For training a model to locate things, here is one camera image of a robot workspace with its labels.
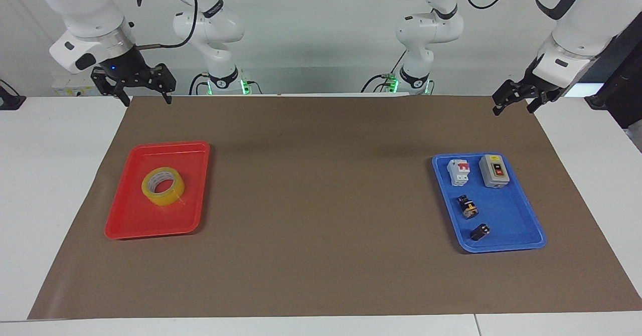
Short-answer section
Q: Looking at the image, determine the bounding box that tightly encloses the black stand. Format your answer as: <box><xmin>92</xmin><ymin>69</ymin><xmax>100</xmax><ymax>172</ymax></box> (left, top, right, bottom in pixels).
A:
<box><xmin>584</xmin><ymin>24</ymin><xmax>642</xmax><ymax>129</ymax></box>
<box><xmin>0</xmin><ymin>79</ymin><xmax>27</xmax><ymax>111</ymax></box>

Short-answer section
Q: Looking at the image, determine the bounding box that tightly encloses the grey push button switch box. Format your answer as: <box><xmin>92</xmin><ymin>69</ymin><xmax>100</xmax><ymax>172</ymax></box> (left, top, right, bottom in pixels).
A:
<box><xmin>478</xmin><ymin>154</ymin><xmax>511</xmax><ymax>190</ymax></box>

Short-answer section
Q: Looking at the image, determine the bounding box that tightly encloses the black relay with yellow label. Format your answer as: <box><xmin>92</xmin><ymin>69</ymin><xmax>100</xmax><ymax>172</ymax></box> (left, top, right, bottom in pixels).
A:
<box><xmin>456</xmin><ymin>195</ymin><xmax>479</xmax><ymax>220</ymax></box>

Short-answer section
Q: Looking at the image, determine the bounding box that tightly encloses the blue plastic tray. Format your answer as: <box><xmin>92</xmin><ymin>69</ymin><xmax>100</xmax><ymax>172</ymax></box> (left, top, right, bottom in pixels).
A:
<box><xmin>431</xmin><ymin>152</ymin><xmax>547</xmax><ymax>253</ymax></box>

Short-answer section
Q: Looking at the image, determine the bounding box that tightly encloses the yellow tape roll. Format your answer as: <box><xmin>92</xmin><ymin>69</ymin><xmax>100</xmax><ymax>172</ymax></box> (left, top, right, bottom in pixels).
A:
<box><xmin>141</xmin><ymin>166</ymin><xmax>186</xmax><ymax>207</ymax></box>

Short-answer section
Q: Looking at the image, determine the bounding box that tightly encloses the red plastic tray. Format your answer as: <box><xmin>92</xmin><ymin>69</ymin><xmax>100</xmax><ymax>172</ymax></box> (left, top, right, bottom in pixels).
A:
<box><xmin>104</xmin><ymin>141</ymin><xmax>211</xmax><ymax>240</ymax></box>

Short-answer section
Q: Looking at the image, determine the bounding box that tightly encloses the white and red circuit breaker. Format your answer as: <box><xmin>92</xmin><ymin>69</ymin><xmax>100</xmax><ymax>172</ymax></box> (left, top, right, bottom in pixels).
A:
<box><xmin>446</xmin><ymin>158</ymin><xmax>471</xmax><ymax>188</ymax></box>

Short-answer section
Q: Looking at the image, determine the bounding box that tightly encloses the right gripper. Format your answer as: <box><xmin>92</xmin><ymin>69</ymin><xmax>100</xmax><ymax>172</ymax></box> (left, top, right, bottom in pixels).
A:
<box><xmin>91</xmin><ymin>47</ymin><xmax>178</xmax><ymax>108</ymax></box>

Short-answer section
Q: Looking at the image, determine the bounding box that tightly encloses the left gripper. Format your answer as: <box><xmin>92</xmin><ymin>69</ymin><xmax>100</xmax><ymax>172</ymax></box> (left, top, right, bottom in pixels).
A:
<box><xmin>492</xmin><ymin>58</ymin><xmax>564</xmax><ymax>116</ymax></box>

